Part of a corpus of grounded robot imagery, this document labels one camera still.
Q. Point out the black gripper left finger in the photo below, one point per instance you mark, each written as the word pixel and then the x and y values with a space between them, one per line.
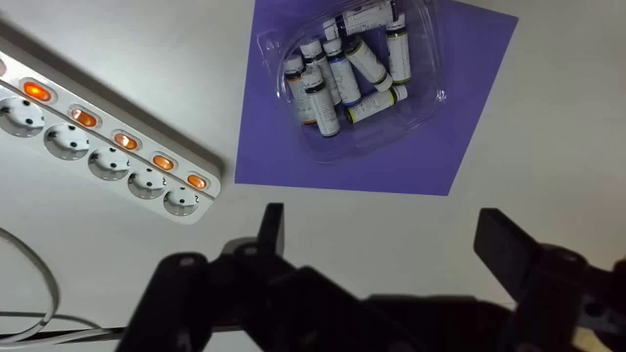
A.
pixel 197 294

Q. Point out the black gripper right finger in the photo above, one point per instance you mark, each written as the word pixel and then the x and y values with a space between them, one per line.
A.
pixel 521 261

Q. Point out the white multi-socket power strip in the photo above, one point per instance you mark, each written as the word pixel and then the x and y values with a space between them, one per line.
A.
pixel 99 124

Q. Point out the white tube with yellow band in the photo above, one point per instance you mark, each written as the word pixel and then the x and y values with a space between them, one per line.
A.
pixel 375 105

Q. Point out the white tube with black cap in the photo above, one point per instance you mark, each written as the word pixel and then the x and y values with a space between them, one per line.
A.
pixel 369 64
pixel 322 109
pixel 398 52
pixel 298 91
pixel 367 17
pixel 320 62

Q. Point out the white tube with blue band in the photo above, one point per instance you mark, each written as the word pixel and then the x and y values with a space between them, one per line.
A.
pixel 343 75

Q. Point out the small white tube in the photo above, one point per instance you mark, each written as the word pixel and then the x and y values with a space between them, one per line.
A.
pixel 332 30

